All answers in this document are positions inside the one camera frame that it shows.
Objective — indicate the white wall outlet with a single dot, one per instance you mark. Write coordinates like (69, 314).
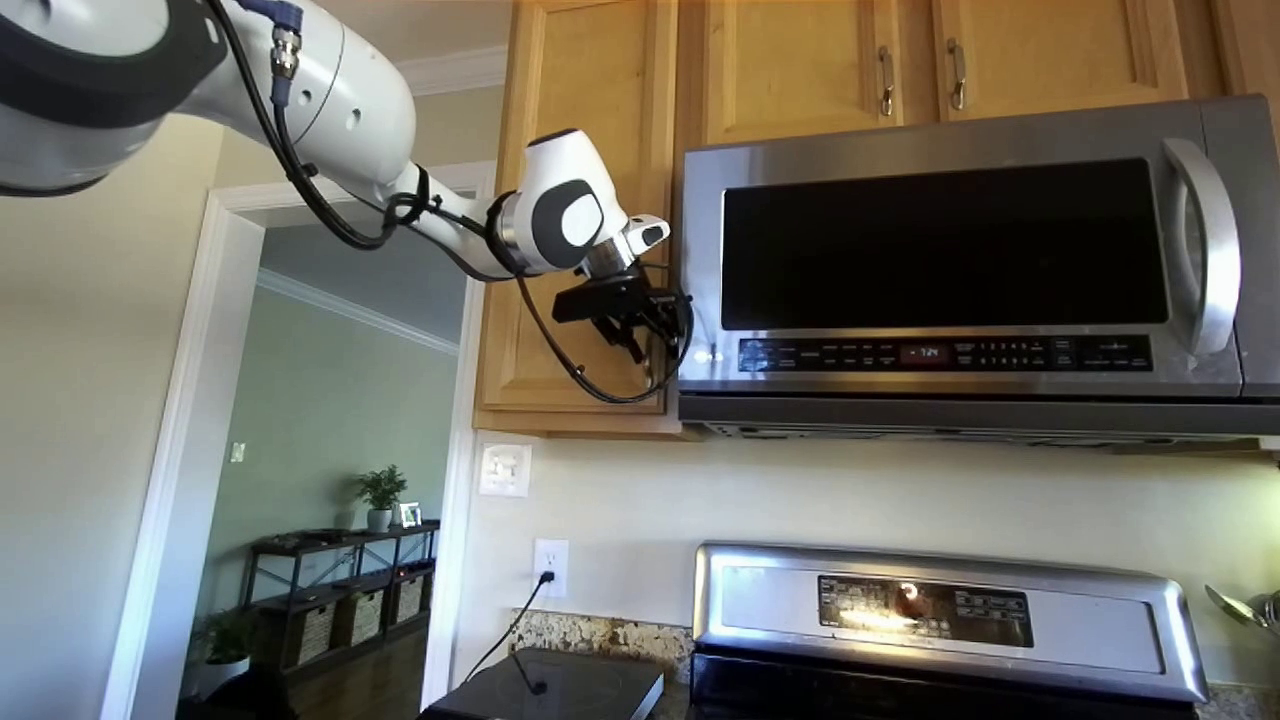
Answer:
(555, 567)

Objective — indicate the small potted green plant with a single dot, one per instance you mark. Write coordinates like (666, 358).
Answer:
(381, 495)

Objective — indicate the metal cupboard handle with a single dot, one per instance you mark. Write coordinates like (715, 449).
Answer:
(956, 78)
(885, 81)

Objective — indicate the stainless steel microwave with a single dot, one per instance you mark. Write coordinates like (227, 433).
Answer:
(1081, 276)

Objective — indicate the dark console shelf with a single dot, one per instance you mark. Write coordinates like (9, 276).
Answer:
(320, 594)

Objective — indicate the white light switch plate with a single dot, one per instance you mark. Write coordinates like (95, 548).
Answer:
(504, 471)

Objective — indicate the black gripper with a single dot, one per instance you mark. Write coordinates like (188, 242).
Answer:
(666, 319)

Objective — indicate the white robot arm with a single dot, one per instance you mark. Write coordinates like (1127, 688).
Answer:
(91, 81)

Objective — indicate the metal cupboard handle left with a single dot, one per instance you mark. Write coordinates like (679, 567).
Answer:
(885, 81)

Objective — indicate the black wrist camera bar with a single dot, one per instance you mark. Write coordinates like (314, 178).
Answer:
(599, 303)

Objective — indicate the black box on counter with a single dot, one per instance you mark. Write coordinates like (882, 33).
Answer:
(559, 687)

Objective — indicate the stainless steel stove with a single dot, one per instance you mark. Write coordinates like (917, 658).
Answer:
(856, 633)

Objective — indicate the white door frame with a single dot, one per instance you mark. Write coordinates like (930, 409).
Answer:
(188, 449)

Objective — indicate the metal utensil at right edge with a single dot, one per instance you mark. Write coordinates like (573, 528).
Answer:
(1259, 610)

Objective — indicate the metal cupboard handle right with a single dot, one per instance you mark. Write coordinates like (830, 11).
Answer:
(956, 78)

